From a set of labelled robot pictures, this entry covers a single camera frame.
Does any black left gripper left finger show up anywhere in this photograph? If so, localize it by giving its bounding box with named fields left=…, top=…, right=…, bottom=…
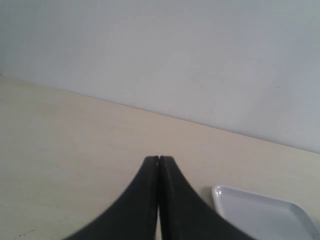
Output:
left=66, top=156, right=159, bottom=240

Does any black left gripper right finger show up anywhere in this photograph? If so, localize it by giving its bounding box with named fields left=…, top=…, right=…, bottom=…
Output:
left=158, top=156, right=252, bottom=240

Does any white rectangular plastic tray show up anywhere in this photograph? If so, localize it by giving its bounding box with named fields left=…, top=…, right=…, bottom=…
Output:
left=211, top=185, right=320, bottom=240

